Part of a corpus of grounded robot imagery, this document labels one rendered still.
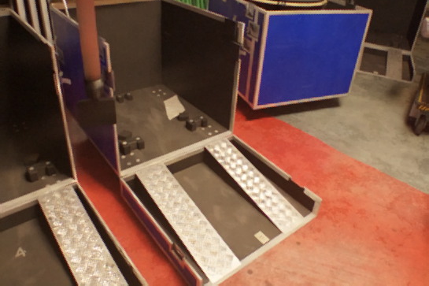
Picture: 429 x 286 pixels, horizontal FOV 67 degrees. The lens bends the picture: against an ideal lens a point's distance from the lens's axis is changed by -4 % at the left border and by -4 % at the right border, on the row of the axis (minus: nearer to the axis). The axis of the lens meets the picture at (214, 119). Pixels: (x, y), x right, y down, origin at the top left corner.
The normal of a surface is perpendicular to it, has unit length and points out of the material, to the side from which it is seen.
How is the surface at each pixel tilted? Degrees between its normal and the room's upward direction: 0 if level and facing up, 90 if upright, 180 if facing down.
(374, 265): 0
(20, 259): 2
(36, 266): 2
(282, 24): 90
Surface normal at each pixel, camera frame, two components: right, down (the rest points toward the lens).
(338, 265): 0.06, -0.87
